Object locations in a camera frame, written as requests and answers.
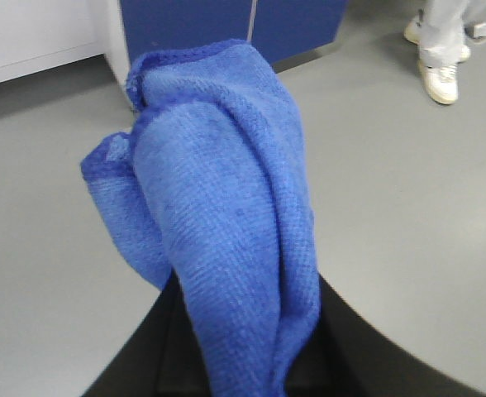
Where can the blue microfiber cloth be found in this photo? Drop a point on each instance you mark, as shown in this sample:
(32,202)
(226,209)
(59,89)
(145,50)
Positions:
(210,186)

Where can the white right shoe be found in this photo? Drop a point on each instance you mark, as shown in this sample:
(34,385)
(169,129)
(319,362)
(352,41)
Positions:
(412,34)

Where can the white left shoe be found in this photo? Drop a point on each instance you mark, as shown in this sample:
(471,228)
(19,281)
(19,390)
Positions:
(440,83)

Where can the white wall cabinet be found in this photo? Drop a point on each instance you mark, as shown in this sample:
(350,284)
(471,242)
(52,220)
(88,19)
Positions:
(41,35)

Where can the person in grey trousers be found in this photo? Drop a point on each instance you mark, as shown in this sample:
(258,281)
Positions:
(442,33)

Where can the white power adapter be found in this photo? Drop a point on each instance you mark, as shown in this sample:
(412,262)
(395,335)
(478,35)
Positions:
(476,31)

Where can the white shoe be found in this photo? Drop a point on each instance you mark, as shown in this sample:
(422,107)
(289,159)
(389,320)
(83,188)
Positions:
(440,83)
(412,34)

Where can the blue floor cabinet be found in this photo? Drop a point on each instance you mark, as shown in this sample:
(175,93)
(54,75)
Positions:
(277,29)

